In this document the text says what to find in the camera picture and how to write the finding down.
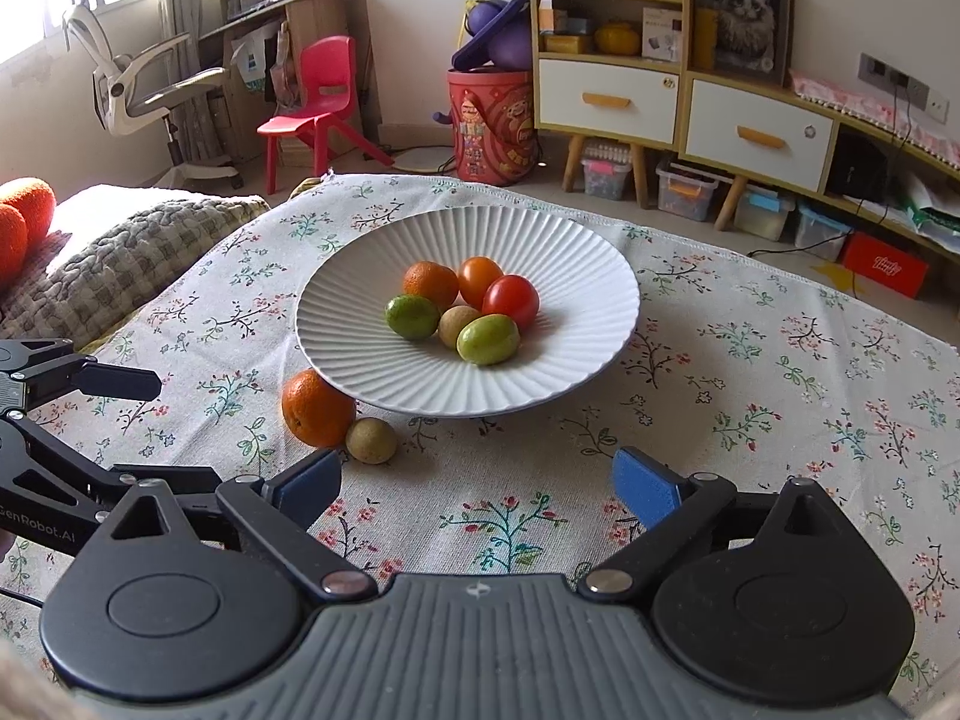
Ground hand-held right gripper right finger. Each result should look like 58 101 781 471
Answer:
576 446 856 601

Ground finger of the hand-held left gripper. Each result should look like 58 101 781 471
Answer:
0 418 223 524
0 340 163 415

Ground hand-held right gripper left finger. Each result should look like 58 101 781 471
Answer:
105 448 378 602

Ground large orange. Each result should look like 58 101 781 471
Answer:
281 369 358 448

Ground brown longan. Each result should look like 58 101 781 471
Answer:
345 417 398 466
438 305 483 350

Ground white ribbed plate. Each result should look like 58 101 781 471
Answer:
295 205 641 419

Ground round green fruit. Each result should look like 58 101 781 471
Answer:
385 294 441 341

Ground oval green fruit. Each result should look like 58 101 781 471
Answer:
457 314 521 366

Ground red cherry tomato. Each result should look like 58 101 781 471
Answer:
481 274 540 332

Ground small orange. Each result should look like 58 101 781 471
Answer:
403 260 460 314

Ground orange cherry tomato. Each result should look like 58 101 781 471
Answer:
457 256 505 311

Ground grey knitted cushion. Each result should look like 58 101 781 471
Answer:
0 191 271 361

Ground orange plush toy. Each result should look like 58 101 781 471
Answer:
0 178 57 293

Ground white office chair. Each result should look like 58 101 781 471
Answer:
61 0 245 192

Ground clear plastic storage box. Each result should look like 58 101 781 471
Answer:
735 189 796 242
656 161 725 222
581 141 635 202
793 201 852 262

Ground red cardboard box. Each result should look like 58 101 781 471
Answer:
841 231 931 299

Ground white blue paper bag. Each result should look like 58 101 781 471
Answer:
231 30 271 95

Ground white round floor device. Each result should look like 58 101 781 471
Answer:
394 144 451 175

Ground low wooden shelf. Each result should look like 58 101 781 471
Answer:
780 67 960 293

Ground pink bag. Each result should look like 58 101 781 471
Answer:
268 22 305 106

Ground white cabinet drawer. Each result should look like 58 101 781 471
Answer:
538 58 680 142
686 80 835 192

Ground curtain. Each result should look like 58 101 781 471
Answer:
161 0 215 166

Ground black electronic device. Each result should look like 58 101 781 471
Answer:
825 127 890 203

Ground red plastic chair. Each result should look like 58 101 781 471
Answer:
256 35 395 196

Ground stack of papers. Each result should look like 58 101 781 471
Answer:
896 172 960 252

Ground red printed bucket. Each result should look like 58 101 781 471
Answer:
447 67 539 187

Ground wooden desk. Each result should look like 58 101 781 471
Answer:
199 0 376 166

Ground pink cloth runner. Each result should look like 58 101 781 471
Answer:
789 67 960 170

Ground yellow pumpkin pot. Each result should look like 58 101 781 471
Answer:
595 19 642 57

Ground yellow book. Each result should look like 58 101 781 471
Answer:
694 7 719 70

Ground white cardboard box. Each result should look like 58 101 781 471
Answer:
641 7 685 62

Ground yellow and blue boxes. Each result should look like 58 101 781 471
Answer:
537 0 593 55

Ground purple toy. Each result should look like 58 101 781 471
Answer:
450 0 535 72

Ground framed raccoon picture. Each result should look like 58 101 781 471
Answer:
701 0 794 87

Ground grey wall socket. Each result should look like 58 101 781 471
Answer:
857 52 931 102

